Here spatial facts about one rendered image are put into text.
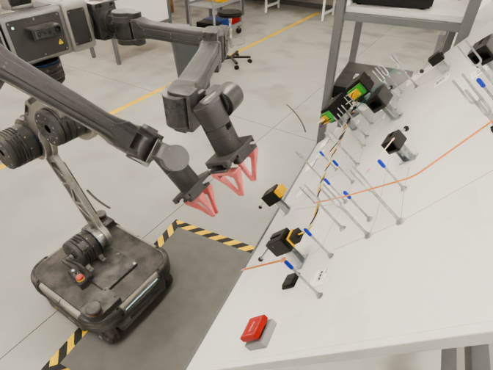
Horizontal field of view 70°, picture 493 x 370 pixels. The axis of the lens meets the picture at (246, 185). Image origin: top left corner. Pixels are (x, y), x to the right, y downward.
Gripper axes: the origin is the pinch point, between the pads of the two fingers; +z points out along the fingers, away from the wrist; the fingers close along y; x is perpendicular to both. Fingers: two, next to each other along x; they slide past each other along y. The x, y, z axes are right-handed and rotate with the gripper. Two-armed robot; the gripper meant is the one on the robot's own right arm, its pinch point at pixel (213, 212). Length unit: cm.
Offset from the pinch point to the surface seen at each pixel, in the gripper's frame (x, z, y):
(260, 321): -16.2, 16.7, -19.2
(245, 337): -13.8, 17.1, -22.5
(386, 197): -34.6, 17.0, 14.0
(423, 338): -50, 15, -22
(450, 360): -26, 71, 11
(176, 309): 114, 57, 16
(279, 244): -14.9, 12.2, -1.7
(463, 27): -45, 12, 101
